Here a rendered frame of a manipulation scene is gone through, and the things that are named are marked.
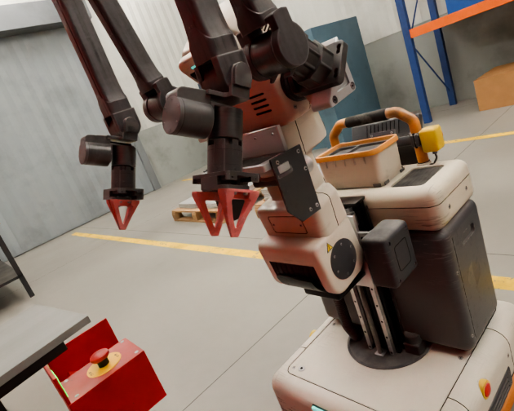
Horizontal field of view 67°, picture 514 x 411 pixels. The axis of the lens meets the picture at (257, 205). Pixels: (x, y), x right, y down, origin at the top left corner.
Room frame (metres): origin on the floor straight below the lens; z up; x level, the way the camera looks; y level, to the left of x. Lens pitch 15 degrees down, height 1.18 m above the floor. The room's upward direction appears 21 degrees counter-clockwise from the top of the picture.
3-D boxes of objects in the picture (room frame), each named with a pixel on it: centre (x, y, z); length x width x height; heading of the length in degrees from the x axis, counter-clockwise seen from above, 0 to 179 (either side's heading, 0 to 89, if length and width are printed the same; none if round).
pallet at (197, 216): (4.88, 0.43, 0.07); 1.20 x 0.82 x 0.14; 35
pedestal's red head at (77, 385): (0.76, 0.45, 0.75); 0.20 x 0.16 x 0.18; 36
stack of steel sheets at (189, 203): (4.88, 0.43, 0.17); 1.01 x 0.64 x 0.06; 35
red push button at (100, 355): (0.73, 0.41, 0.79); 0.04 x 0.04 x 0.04
